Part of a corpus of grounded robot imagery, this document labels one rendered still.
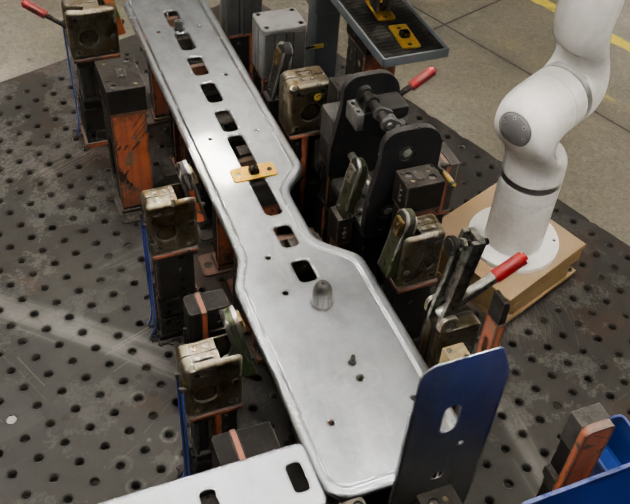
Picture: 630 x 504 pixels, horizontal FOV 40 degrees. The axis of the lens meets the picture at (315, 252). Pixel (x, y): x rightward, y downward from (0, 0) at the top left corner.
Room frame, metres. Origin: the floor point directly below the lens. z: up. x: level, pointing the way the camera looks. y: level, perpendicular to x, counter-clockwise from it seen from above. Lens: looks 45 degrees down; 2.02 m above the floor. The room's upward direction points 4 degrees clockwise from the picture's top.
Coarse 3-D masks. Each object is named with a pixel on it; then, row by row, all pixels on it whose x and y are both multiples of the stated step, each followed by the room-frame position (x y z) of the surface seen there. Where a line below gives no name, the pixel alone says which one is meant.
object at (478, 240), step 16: (448, 240) 0.87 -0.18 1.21; (464, 240) 0.87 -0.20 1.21; (480, 240) 0.87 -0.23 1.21; (464, 256) 0.88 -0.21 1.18; (480, 256) 0.86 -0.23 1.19; (448, 272) 0.88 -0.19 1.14; (464, 272) 0.86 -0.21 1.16; (448, 288) 0.88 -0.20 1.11; (464, 288) 0.86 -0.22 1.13; (432, 304) 0.88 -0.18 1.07; (448, 304) 0.85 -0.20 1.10
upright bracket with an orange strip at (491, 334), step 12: (492, 300) 0.79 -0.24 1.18; (504, 300) 0.78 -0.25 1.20; (492, 312) 0.78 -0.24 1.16; (504, 312) 0.77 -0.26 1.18; (492, 324) 0.78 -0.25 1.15; (504, 324) 0.77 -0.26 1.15; (480, 336) 0.79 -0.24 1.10; (492, 336) 0.77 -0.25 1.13; (480, 348) 0.79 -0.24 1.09; (492, 348) 0.77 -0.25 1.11
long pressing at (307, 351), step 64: (128, 0) 1.83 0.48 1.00; (192, 0) 1.85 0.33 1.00; (192, 128) 1.35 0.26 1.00; (256, 128) 1.37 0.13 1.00; (256, 256) 1.02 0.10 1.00; (320, 256) 1.03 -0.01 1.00; (256, 320) 0.88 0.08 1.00; (320, 320) 0.89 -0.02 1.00; (384, 320) 0.90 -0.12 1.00; (320, 384) 0.77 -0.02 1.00; (384, 384) 0.77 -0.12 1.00; (320, 448) 0.66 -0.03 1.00; (384, 448) 0.67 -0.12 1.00
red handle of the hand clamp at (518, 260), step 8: (512, 256) 0.92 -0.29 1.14; (520, 256) 0.91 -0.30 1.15; (504, 264) 0.91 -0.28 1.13; (512, 264) 0.90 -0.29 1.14; (520, 264) 0.91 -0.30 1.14; (496, 272) 0.90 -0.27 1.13; (504, 272) 0.90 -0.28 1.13; (512, 272) 0.90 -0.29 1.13; (480, 280) 0.90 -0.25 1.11; (488, 280) 0.89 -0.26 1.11; (496, 280) 0.89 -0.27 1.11; (472, 288) 0.89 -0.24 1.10; (480, 288) 0.88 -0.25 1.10; (488, 288) 0.89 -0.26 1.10; (464, 296) 0.88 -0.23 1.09; (472, 296) 0.88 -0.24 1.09; (464, 304) 0.87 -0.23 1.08; (440, 312) 0.86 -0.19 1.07
